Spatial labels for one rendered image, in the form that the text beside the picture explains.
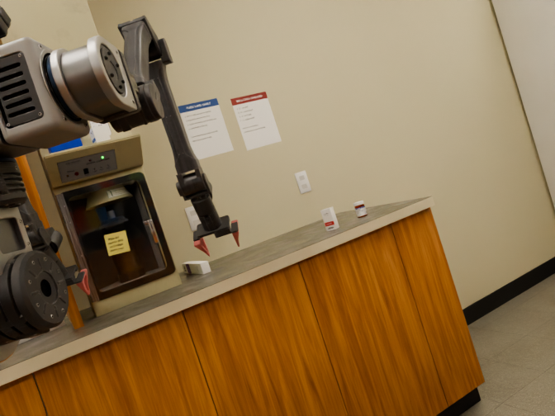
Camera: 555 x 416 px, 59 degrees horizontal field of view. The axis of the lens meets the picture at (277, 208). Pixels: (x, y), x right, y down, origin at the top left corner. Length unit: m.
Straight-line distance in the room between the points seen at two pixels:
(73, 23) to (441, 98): 2.26
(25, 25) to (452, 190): 2.48
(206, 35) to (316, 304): 1.49
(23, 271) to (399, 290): 1.48
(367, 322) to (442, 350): 0.40
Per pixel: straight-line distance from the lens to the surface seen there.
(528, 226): 3.79
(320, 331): 1.84
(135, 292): 1.87
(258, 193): 2.50
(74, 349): 1.56
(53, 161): 1.77
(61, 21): 2.03
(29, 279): 0.91
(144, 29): 1.37
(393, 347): 2.04
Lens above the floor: 1.17
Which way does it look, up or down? 2 degrees down
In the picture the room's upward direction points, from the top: 18 degrees counter-clockwise
